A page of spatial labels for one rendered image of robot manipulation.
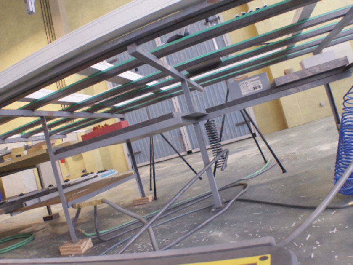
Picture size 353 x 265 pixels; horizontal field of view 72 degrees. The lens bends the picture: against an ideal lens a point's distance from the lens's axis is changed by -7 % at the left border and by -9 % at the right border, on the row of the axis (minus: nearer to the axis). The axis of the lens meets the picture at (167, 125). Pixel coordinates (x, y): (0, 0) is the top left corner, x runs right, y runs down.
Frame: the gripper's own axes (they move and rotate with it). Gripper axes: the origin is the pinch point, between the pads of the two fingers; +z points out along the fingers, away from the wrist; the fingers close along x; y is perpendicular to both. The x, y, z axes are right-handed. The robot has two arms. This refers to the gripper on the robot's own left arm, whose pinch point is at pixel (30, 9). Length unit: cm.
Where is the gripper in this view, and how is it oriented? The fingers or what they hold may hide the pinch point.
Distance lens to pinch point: 125.3
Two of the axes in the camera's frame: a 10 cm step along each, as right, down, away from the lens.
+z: 2.7, 9.6, -0.7
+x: -3.2, 0.2, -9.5
